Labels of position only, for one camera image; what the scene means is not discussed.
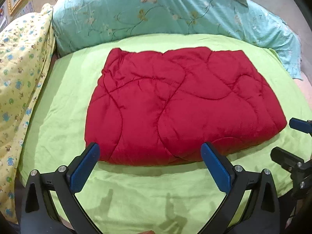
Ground red quilted comforter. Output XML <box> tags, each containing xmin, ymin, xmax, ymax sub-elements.
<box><xmin>85</xmin><ymin>47</ymin><xmax>287</xmax><ymax>166</ymax></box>

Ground light green bed sheet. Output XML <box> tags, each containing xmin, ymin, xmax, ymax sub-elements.
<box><xmin>19</xmin><ymin>34</ymin><xmax>311</xmax><ymax>233</ymax></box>

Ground yellow cartoon print blanket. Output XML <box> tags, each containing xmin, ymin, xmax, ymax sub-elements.
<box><xmin>0</xmin><ymin>4</ymin><xmax>56</xmax><ymax>223</ymax></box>

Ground teal floral duvet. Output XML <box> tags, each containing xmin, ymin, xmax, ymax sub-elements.
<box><xmin>52</xmin><ymin>0</ymin><xmax>301</xmax><ymax>79</ymax></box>

